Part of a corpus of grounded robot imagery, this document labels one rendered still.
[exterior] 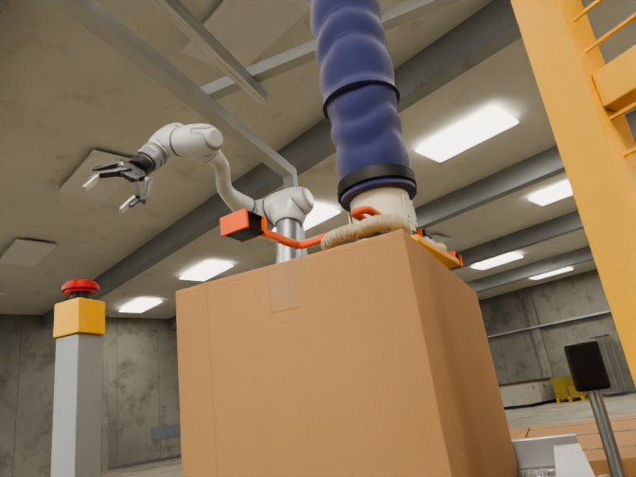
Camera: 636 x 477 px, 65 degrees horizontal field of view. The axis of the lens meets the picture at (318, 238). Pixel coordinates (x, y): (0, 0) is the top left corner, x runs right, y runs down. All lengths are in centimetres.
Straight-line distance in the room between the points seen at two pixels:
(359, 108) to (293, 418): 97
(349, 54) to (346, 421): 113
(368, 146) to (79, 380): 91
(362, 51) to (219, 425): 114
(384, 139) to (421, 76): 389
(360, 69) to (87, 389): 109
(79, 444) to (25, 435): 1341
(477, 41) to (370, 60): 356
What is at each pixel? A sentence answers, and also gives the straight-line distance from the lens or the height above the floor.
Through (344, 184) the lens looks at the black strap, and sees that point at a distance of 140.
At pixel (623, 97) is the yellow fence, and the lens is 57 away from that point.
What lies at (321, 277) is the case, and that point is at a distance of 72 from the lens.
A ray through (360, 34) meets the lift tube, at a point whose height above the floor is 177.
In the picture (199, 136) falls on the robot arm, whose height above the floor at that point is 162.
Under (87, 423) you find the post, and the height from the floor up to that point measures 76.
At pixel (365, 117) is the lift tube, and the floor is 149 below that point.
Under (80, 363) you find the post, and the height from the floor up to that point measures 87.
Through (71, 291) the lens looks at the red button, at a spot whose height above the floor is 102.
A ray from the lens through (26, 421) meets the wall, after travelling 1449.
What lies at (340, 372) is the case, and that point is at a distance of 70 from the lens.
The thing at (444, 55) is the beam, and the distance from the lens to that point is 523.
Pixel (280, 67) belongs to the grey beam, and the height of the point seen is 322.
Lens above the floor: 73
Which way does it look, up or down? 19 degrees up
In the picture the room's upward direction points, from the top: 8 degrees counter-clockwise
